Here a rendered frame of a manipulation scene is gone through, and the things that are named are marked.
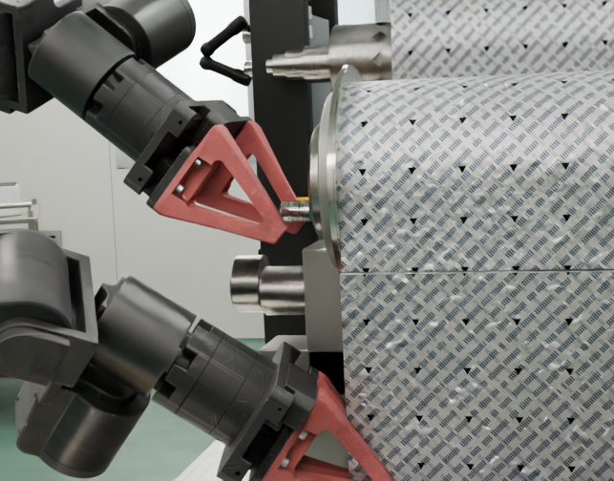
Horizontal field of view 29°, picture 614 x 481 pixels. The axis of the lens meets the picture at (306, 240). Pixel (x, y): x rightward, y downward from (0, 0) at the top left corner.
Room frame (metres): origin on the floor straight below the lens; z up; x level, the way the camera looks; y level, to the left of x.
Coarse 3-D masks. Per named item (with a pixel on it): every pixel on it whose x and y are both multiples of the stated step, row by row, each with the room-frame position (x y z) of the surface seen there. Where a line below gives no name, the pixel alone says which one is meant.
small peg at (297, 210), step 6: (282, 204) 0.79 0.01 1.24; (288, 204) 0.79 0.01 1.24; (294, 204) 0.78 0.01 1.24; (300, 204) 0.78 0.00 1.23; (306, 204) 0.78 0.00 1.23; (282, 210) 0.78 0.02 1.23; (288, 210) 0.78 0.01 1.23; (294, 210) 0.78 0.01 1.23; (300, 210) 0.78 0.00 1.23; (306, 210) 0.78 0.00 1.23; (282, 216) 0.78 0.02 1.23; (288, 216) 0.78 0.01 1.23; (294, 216) 0.78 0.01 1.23; (300, 216) 0.78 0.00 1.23; (306, 216) 0.78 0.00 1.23
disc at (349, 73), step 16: (336, 80) 0.74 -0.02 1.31; (352, 80) 0.77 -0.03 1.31; (336, 96) 0.72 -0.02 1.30; (336, 112) 0.72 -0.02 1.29; (336, 128) 0.71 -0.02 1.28; (336, 144) 0.71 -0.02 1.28; (336, 160) 0.71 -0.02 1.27; (336, 176) 0.71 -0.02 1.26; (336, 192) 0.70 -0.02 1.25; (336, 208) 0.70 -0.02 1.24; (336, 224) 0.70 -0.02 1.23; (336, 240) 0.71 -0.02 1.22; (336, 256) 0.71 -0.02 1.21; (352, 272) 0.74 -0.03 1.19; (368, 272) 0.80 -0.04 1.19
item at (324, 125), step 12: (324, 108) 0.74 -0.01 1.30; (324, 120) 0.73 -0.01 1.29; (324, 132) 0.73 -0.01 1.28; (324, 144) 0.72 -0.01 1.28; (324, 156) 0.72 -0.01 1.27; (324, 168) 0.72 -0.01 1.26; (324, 180) 0.72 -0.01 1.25; (324, 192) 0.72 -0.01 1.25; (324, 204) 0.72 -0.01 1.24; (324, 216) 0.72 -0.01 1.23; (324, 228) 0.73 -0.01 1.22; (324, 240) 0.73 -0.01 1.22
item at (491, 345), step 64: (384, 320) 0.70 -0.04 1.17; (448, 320) 0.69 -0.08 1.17; (512, 320) 0.68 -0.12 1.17; (576, 320) 0.67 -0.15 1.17; (384, 384) 0.70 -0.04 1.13; (448, 384) 0.69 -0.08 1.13; (512, 384) 0.68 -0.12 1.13; (576, 384) 0.68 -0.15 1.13; (384, 448) 0.70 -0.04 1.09; (448, 448) 0.69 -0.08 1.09; (512, 448) 0.69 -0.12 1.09; (576, 448) 0.68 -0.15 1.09
